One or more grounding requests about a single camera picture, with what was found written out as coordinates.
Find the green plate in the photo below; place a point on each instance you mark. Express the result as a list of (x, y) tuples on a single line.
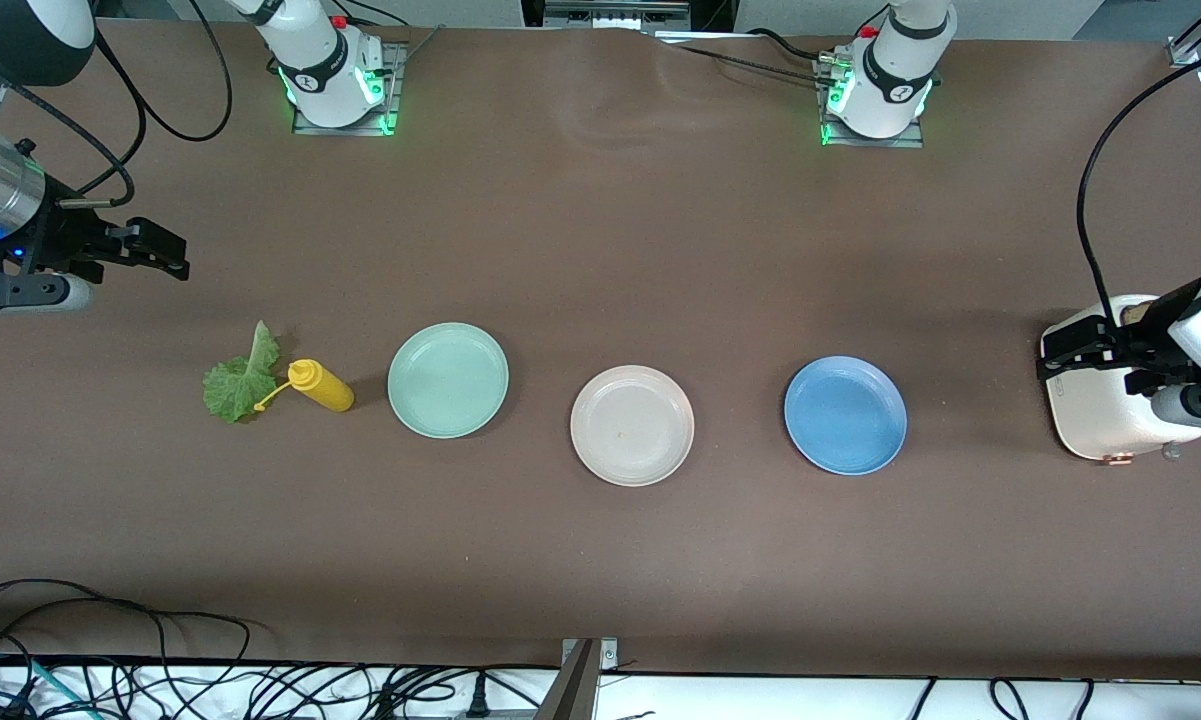
[(447, 380)]

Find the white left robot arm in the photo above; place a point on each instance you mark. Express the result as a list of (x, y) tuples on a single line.
[(895, 85)]

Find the black equipment rack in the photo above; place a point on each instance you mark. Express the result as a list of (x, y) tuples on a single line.
[(705, 12)]

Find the blue plate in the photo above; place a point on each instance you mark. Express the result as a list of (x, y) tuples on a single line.
[(845, 415)]

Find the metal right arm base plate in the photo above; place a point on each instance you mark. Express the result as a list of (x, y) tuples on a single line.
[(394, 100)]

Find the grey power strip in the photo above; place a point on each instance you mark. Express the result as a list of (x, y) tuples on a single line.
[(510, 714)]

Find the black power plug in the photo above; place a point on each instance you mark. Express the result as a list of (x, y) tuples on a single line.
[(478, 700)]

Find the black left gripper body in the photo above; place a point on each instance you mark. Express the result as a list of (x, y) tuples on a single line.
[(1138, 336)]

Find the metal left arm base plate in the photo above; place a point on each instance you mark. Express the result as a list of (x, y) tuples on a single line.
[(875, 143)]

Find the beige plate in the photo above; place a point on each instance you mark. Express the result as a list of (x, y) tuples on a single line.
[(632, 425)]

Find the aluminium profile bar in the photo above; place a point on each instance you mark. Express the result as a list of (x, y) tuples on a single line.
[(572, 690)]

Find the yellow mustard squeeze bottle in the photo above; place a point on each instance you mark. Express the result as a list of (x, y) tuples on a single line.
[(325, 388)]

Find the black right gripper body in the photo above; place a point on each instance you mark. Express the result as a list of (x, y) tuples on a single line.
[(63, 243)]

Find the cream white toaster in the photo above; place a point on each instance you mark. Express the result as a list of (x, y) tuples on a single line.
[(1090, 410)]

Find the small metal corner bracket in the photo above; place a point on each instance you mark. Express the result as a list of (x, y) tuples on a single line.
[(610, 655)]

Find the green lettuce leaf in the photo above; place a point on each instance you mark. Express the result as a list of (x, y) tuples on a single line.
[(235, 390)]

